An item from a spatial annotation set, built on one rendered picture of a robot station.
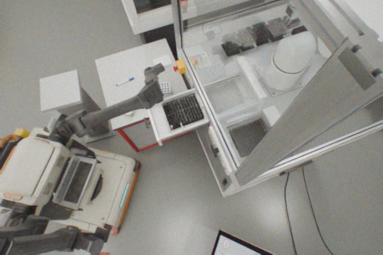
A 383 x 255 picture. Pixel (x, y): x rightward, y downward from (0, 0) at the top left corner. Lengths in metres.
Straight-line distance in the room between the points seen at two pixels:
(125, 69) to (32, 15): 2.26
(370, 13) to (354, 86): 0.13
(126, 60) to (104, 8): 1.74
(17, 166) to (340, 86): 1.03
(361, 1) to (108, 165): 1.96
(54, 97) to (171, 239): 1.47
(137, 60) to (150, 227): 1.41
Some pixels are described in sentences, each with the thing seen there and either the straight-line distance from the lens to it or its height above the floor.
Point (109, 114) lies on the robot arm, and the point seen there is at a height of 1.33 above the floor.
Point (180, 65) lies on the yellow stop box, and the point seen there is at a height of 0.91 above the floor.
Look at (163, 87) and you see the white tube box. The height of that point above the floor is 0.80.
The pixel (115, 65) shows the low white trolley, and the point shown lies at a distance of 1.92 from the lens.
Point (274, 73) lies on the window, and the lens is 0.59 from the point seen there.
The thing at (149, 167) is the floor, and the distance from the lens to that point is 2.32.
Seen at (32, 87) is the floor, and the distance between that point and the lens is 3.18.
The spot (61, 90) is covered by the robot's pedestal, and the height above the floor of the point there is 0.76.
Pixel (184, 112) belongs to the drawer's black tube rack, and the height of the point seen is 0.87.
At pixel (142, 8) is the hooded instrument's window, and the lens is 1.89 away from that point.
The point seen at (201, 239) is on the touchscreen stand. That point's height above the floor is 0.04.
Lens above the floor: 2.24
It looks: 66 degrees down
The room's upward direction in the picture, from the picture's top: 3 degrees counter-clockwise
